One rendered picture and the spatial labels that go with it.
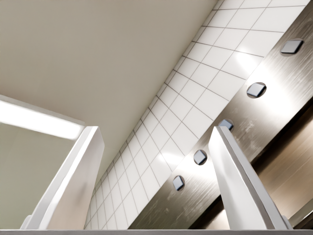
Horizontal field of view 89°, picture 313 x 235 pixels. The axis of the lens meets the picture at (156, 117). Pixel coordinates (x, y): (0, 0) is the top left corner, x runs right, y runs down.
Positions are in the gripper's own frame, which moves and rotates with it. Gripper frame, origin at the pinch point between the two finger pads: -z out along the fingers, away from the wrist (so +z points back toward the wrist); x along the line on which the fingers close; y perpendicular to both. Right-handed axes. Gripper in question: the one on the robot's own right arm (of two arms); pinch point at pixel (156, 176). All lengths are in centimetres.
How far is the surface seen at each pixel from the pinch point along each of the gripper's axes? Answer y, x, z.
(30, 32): 8, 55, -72
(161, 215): 70, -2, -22
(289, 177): 32, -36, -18
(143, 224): 80, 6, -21
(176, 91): 40, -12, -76
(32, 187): 97, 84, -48
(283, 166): 32, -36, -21
